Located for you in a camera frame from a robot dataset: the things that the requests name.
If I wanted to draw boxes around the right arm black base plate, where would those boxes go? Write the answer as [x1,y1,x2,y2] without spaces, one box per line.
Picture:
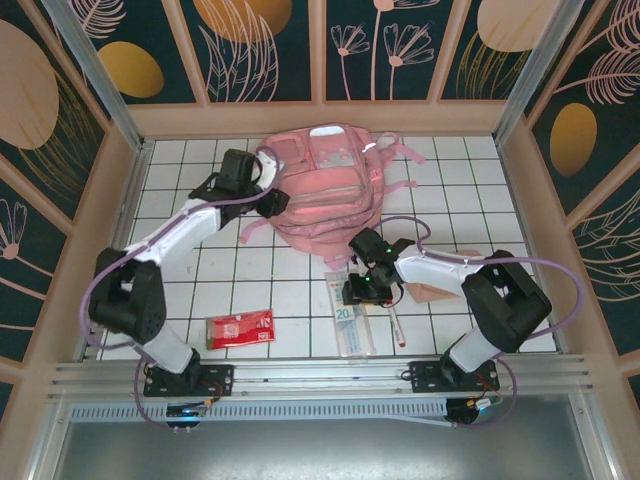
[409,359,501,396]

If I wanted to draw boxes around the wall panel with yellow oval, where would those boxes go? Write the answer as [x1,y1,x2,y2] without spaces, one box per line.
[64,0,209,106]

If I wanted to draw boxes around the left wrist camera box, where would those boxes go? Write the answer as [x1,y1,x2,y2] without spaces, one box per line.
[255,151,281,189]

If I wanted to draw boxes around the red white marker pen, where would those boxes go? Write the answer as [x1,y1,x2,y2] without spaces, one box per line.
[387,304,407,350]

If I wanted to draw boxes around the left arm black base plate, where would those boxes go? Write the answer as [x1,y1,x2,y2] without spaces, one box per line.
[143,363,236,399]

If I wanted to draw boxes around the wall panel large beige circle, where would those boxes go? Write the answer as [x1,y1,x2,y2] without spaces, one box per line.
[0,0,111,226]

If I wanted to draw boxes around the wall panel pink flowers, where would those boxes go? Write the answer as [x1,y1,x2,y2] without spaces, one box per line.
[319,0,454,104]

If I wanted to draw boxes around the wall panel single flower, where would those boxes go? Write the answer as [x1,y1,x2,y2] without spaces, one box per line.
[0,154,76,364]

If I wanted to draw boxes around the pink student backpack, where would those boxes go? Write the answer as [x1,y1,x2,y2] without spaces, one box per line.
[238,124,426,269]

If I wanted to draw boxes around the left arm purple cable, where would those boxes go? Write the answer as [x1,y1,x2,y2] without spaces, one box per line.
[79,144,281,432]

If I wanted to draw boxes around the aluminium mounting rail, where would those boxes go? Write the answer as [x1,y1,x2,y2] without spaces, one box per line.
[49,353,594,401]

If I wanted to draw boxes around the aluminium side rail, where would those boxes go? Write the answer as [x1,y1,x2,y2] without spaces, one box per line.
[74,142,154,361]
[494,139,566,356]

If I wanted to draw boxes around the clear ruler pack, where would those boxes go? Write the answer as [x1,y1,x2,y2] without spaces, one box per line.
[324,269,377,359]

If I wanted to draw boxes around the wall panel orange circle leaves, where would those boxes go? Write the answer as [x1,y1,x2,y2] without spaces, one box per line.
[167,0,321,106]

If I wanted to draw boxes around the aluminium corner post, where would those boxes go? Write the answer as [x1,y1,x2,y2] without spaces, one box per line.
[42,0,146,151]
[492,0,586,146]

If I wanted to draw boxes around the grey metal sheet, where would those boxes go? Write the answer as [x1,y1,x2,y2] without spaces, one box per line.
[49,419,606,480]

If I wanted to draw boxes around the grey slotted cable duct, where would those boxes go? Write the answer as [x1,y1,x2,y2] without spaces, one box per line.
[69,397,451,427]

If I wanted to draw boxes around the red tissue packet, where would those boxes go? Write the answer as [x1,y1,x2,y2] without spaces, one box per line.
[204,308,277,351]

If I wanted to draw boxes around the wall panel fern leaves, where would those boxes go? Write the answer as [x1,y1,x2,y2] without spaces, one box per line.
[567,184,640,359]

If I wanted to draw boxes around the wall panel oval and fern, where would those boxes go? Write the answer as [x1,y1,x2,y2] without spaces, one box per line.
[522,0,640,216]

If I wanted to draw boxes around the beige cloth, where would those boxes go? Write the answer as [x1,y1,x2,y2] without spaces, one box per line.
[407,247,484,304]

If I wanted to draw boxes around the wall panel beige circle feathers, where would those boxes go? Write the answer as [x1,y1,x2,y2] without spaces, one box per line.
[437,0,561,101]

